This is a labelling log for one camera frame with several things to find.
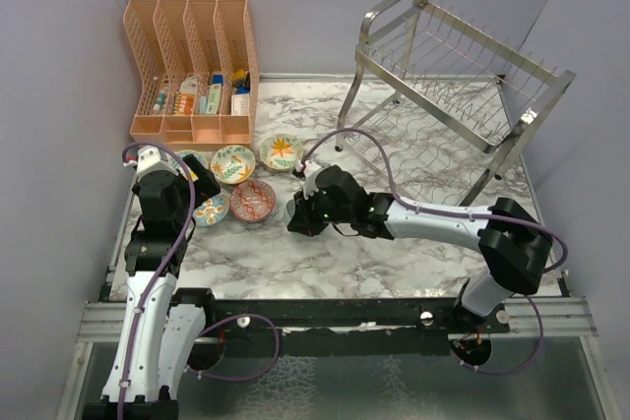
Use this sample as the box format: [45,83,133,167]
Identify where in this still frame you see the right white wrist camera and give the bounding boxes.
[293,160,322,200]

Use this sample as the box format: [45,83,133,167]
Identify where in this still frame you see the green leaf orange flower bowl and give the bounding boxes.
[210,145,256,185]

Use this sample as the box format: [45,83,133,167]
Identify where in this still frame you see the orange snack box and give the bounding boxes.
[172,91,197,116]

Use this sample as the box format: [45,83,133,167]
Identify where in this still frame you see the blue yellow sun bowl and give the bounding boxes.
[166,150,209,181]

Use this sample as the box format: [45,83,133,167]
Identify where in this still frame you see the peach plastic desk organizer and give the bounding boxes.
[123,0,260,151]

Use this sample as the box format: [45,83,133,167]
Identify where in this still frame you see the white blue box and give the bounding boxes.
[230,90,250,116]

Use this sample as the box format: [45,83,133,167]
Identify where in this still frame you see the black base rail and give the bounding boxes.
[97,286,513,360]

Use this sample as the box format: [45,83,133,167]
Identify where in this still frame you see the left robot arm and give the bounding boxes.
[82,147,221,419]

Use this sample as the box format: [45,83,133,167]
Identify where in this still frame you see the blue orange floral bowl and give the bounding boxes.
[193,190,229,227]

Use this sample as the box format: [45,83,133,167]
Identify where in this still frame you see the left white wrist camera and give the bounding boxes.
[123,146,176,180]

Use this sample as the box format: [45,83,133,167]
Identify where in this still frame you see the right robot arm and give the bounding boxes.
[284,165,553,332]

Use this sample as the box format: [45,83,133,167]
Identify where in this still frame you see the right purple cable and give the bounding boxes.
[299,128,569,376]

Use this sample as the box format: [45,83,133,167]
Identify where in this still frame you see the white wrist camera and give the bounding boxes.
[293,160,322,200]
[123,146,176,180]

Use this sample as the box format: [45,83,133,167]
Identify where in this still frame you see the green white box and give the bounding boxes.
[205,83,223,115]

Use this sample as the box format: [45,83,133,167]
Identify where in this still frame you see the steel dish rack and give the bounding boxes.
[335,0,575,206]

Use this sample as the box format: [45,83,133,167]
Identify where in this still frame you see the orange star flower bowl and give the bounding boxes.
[259,133,304,171]

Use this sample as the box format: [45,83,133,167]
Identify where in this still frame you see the red patterned bowl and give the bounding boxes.
[229,179,276,223]

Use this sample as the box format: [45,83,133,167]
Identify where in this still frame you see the small bottle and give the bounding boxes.
[152,89,168,115]

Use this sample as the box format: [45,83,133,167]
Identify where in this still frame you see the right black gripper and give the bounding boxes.
[288,184,353,238]

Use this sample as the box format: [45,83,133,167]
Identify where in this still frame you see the teal bowl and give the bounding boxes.
[283,200,295,226]

